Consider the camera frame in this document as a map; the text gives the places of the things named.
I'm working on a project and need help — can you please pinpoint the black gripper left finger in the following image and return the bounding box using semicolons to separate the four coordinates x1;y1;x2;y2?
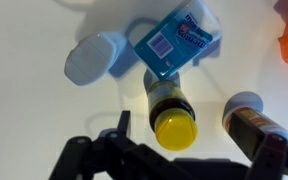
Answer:
48;109;185;180

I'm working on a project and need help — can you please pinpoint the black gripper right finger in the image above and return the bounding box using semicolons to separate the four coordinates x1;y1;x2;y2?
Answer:
245;133;288;180

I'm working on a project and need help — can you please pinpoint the yellow cap dark bottle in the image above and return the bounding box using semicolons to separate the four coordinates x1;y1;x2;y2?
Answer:
146;79;199;152

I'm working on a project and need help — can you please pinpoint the white cap orange label bottle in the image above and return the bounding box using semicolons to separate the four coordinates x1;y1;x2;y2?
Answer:
221;91;288;162

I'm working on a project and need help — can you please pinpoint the blue mentos gum box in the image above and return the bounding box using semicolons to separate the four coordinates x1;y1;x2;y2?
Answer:
133;0;223;81

